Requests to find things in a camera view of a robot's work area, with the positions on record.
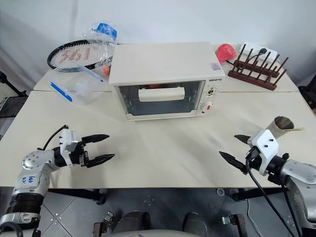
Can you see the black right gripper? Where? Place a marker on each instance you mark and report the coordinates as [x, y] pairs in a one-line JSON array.
[[254, 163]]

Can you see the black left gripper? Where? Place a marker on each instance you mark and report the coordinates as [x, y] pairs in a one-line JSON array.
[[82, 158]]

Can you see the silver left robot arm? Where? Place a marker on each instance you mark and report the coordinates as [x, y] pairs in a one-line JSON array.
[[32, 170]]

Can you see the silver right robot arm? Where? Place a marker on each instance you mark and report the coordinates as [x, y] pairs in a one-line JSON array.
[[296, 175]]

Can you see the white toaster oven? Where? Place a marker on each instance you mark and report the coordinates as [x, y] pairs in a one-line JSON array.
[[160, 61]]

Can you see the small white cap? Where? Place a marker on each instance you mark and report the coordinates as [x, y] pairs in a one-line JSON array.
[[220, 192]]

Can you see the white tube with dark opening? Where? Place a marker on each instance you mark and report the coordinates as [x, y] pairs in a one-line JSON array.
[[280, 128]]

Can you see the black table leg bar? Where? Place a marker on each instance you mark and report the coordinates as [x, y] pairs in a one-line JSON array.
[[81, 193], [256, 193]]

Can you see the white round timer knob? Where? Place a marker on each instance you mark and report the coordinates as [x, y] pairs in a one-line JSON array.
[[207, 106]]

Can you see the clear container with blue clips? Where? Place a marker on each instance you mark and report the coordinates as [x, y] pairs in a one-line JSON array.
[[79, 89]]

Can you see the thin pale yellow stick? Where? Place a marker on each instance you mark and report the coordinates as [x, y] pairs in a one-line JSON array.
[[297, 129]]

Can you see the castor wheel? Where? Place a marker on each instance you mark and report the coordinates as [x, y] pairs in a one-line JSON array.
[[103, 222], [234, 222]]

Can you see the brown wooden peg rack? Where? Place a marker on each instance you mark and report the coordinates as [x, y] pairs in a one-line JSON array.
[[254, 76]]

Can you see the small orange ball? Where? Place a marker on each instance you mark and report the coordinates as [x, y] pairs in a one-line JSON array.
[[107, 70]]

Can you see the dark rounded shape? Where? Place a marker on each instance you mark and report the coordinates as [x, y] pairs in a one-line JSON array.
[[133, 221], [196, 222]]

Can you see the dark equipment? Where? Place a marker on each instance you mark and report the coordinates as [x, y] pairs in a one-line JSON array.
[[308, 93]]

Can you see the grey padded seat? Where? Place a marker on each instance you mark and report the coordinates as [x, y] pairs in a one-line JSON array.
[[12, 106]]

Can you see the black tennis racket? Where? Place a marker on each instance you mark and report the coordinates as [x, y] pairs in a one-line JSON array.
[[74, 55]]

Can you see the white power strip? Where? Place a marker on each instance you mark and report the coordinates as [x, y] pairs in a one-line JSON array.
[[269, 53]]

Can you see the crumpled plastic bottle blue cap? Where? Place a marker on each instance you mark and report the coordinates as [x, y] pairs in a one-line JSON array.
[[103, 47]]

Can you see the black stand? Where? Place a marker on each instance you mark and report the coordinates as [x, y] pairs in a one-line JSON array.
[[11, 85]]

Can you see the blue object in bag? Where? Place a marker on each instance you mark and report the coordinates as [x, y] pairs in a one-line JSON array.
[[105, 28]]

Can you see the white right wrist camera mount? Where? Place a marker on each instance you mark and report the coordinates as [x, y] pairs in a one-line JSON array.
[[267, 145]]

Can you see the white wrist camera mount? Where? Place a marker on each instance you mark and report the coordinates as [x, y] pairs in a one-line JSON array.
[[267, 145], [65, 145]]

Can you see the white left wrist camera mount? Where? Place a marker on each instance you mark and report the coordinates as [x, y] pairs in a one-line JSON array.
[[65, 145]]

